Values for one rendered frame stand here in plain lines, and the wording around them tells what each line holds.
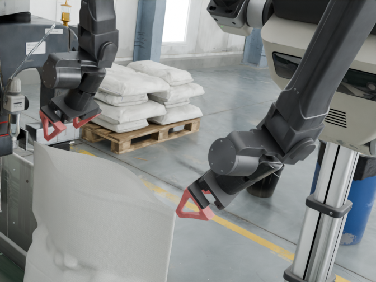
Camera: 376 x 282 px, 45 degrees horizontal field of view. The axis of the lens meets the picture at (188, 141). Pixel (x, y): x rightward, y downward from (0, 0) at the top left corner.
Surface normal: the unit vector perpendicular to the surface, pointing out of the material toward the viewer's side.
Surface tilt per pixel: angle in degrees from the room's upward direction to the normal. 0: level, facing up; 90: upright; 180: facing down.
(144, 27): 90
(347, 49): 118
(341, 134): 130
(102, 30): 101
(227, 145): 78
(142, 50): 90
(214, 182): 43
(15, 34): 90
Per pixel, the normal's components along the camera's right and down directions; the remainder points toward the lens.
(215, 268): 0.13, -0.94
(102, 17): 0.62, 0.29
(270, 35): -0.30, -0.60
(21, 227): -0.63, 0.18
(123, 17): 0.76, 0.31
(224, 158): -0.72, -0.08
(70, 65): 0.66, 0.49
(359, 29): 0.37, 0.75
